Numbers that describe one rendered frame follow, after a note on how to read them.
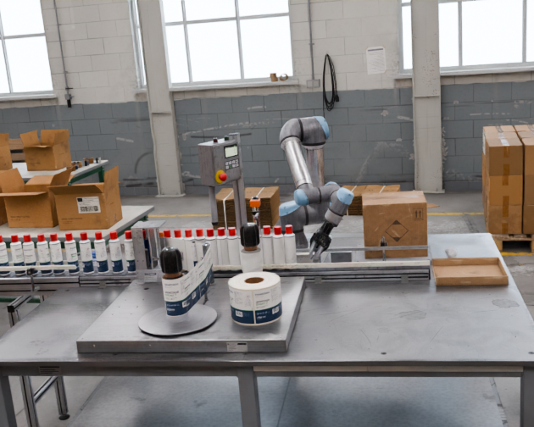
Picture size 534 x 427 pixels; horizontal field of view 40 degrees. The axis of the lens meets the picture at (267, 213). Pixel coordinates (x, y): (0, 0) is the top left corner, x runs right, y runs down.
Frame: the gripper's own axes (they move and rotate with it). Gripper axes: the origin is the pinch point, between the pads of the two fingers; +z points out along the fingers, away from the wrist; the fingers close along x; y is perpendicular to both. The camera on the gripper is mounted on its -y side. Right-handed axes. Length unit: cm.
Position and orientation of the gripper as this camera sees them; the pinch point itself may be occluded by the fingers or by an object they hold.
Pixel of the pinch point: (312, 256)
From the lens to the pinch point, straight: 334.4
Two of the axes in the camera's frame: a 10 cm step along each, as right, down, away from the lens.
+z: -4.3, 8.5, 3.0
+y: -1.5, 2.6, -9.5
